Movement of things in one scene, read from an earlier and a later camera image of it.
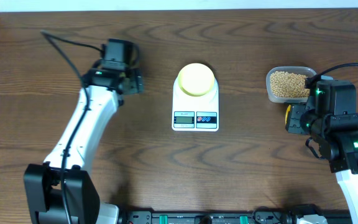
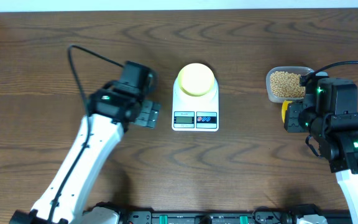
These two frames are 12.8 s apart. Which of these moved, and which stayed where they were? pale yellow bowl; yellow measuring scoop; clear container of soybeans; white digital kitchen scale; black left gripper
Moved: black left gripper; yellow measuring scoop
Stayed: clear container of soybeans; white digital kitchen scale; pale yellow bowl
